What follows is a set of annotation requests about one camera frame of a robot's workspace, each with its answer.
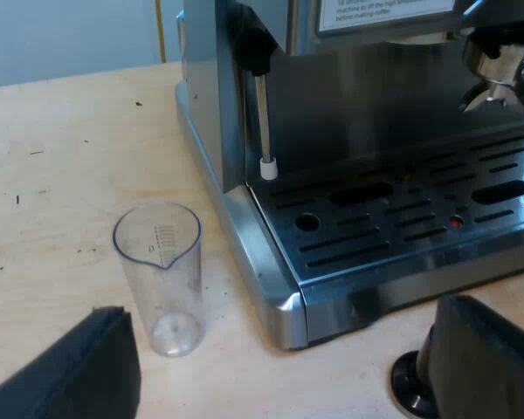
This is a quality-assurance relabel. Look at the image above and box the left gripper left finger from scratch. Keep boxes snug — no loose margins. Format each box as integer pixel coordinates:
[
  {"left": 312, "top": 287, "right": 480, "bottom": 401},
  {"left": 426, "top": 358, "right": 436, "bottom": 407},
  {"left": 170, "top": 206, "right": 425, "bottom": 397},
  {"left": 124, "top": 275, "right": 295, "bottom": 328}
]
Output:
[{"left": 0, "top": 306, "right": 142, "bottom": 419}]

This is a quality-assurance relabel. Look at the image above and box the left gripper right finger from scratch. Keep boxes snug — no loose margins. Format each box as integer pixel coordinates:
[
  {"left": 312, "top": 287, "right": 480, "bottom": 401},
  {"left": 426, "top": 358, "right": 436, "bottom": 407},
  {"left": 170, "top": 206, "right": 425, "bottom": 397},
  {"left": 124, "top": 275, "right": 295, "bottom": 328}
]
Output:
[{"left": 431, "top": 293, "right": 524, "bottom": 419}]

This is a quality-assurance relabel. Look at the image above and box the steel espresso machine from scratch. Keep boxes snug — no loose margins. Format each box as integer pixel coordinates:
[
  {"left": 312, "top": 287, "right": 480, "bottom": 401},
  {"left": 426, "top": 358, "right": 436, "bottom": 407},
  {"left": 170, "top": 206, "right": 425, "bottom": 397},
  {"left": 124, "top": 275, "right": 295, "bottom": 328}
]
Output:
[{"left": 174, "top": 0, "right": 524, "bottom": 353}]

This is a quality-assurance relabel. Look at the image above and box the clear measuring glass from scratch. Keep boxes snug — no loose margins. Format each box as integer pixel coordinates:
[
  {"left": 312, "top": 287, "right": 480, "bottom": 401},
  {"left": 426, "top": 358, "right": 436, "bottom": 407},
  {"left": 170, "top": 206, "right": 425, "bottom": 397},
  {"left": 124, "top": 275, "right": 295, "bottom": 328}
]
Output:
[{"left": 111, "top": 200, "right": 206, "bottom": 359}]

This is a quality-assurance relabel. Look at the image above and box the filter holder with red-ended handle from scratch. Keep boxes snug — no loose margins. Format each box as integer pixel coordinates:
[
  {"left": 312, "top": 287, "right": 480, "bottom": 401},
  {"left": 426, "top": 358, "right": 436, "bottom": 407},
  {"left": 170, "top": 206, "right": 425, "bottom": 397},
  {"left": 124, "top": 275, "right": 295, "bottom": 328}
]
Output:
[{"left": 457, "top": 24, "right": 524, "bottom": 126}]

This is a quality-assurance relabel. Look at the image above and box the yellow cable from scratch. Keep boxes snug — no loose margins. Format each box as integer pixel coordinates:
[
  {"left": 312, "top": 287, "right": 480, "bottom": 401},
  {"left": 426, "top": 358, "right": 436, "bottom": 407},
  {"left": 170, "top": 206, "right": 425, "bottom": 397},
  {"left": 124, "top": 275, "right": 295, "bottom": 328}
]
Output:
[{"left": 154, "top": 0, "right": 166, "bottom": 65}]

